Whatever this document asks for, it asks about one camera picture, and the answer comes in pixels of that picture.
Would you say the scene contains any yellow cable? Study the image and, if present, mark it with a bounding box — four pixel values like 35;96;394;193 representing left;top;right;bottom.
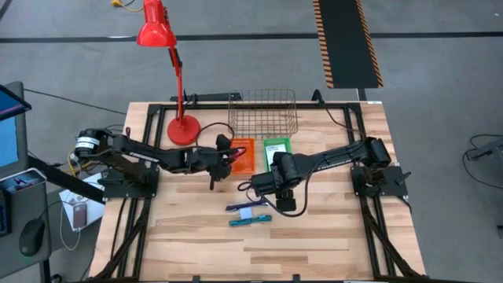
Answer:
111;0;145;13

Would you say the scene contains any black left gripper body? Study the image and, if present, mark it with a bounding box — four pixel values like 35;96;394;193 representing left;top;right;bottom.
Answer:
186;147;233;193

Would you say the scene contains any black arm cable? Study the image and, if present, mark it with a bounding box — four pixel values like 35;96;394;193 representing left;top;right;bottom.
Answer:
195;122;237;149
312;89;369;142

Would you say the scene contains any red desk lamp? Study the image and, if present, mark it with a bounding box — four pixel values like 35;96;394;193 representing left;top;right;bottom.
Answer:
136;0;202;146

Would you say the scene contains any green plastic basket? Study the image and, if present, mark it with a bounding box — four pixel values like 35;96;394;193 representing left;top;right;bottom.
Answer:
262;137;294;173

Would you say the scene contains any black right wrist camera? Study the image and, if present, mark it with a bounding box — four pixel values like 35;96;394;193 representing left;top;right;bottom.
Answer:
275;197;297;213

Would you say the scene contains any black hazard-striped floor mat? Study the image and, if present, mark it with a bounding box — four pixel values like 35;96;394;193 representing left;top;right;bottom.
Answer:
313;0;384;90

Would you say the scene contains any orange plastic basket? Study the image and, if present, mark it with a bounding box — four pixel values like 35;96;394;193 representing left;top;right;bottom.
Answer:
229;137;256;175

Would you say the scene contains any teal braided cable bundle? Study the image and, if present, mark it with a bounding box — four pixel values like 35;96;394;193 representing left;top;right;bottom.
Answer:
229;214;273;228

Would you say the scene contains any brown phone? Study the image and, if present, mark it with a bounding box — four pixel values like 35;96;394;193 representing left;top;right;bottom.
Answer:
72;202;88;229

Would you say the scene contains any monitor with blue screen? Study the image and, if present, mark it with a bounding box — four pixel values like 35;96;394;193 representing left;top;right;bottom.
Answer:
0;82;32;178

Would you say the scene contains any black computer mouse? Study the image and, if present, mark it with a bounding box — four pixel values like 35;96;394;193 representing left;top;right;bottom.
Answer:
18;218;46;257

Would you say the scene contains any gold wire basket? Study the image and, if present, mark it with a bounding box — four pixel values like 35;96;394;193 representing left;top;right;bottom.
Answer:
227;88;299;141

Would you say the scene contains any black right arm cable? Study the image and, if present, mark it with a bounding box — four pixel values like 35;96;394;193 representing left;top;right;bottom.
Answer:
312;89;369;142

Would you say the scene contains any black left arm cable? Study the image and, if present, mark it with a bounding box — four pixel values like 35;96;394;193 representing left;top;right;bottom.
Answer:
195;122;237;149

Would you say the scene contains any black metal table frame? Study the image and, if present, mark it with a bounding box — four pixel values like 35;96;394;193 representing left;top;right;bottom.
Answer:
90;89;425;283

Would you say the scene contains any white paper sheet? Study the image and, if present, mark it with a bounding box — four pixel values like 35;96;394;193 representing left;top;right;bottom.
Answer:
58;172;106;231

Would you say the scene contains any grey side desk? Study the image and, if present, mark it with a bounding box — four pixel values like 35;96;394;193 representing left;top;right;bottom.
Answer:
0;167;52;269

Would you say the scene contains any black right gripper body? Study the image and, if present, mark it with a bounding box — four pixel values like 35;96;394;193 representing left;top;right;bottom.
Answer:
250;172;299;199

